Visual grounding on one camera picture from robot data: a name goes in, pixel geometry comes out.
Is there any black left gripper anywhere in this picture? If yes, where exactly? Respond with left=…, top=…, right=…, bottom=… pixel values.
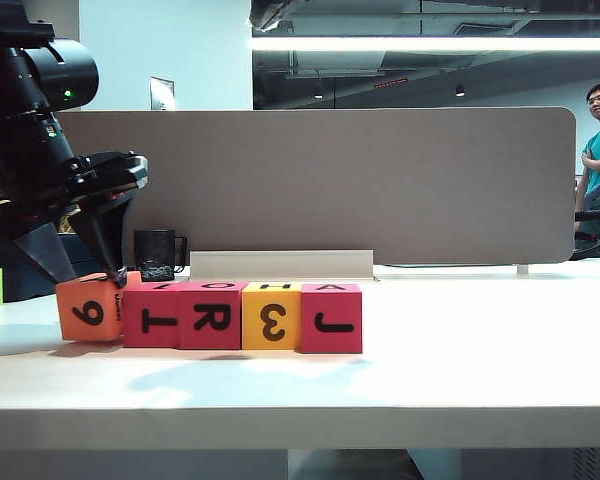
left=0, top=152, right=134, bottom=289

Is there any orange foam block monkey print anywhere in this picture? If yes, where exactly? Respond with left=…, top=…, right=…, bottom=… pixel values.
left=55, top=272, right=144, bottom=343

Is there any red foam block letter T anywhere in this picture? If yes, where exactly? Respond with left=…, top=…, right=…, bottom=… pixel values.
left=123, top=282, right=182, bottom=349

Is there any red foam block letter R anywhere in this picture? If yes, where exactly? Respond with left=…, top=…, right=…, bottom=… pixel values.
left=177, top=281, right=245, bottom=351

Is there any yellow foam block letter H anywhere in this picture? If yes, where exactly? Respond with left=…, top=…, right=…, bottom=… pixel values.
left=241, top=282, right=304, bottom=351

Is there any red foam block letter J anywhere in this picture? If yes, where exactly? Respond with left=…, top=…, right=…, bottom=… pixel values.
left=299, top=282, right=364, bottom=355

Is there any black mug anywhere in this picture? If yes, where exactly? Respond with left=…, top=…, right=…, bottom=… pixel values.
left=132, top=229, right=188, bottom=283

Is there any brown desk divider panel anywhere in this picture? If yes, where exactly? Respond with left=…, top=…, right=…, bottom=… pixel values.
left=54, top=106, right=578, bottom=266

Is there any black office chair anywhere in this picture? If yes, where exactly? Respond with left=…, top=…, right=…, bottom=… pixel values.
left=573, top=154, right=600, bottom=265

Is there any perforated grey panel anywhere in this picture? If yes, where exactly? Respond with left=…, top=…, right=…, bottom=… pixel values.
left=571, top=446, right=600, bottom=480

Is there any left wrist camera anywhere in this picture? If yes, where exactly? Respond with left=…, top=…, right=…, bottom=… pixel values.
left=122, top=153, right=150, bottom=190

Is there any small wall sign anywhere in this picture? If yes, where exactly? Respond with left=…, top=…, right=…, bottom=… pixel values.
left=148, top=76, right=176, bottom=112

